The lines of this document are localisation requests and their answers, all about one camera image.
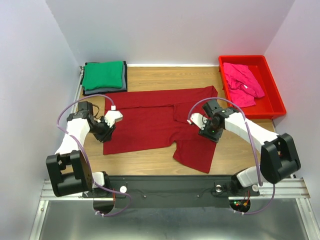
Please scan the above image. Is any dark red t shirt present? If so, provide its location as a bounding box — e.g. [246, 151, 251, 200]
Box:
[103, 86, 218, 173]

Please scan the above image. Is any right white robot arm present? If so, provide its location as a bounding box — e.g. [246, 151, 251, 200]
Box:
[188, 97, 301, 189]

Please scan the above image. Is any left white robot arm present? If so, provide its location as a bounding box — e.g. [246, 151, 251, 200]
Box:
[46, 101, 123, 197]

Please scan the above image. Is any pink t shirt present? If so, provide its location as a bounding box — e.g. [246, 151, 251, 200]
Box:
[222, 62, 265, 108]

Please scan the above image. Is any red plastic bin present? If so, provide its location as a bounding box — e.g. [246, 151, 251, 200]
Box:
[218, 55, 287, 120]

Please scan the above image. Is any folded green t shirt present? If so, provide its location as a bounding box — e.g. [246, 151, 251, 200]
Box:
[82, 61, 124, 91]

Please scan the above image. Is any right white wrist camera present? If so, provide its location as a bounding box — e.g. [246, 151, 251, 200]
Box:
[187, 113, 208, 130]

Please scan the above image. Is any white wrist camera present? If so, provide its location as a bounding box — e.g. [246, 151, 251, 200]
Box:
[187, 113, 208, 130]
[104, 105, 123, 128]

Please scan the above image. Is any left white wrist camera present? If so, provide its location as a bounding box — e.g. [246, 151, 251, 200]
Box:
[104, 105, 123, 128]

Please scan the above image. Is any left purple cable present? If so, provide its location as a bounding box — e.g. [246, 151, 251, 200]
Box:
[56, 94, 133, 218]

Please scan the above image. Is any aluminium rail frame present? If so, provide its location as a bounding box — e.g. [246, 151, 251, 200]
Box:
[29, 65, 312, 240]

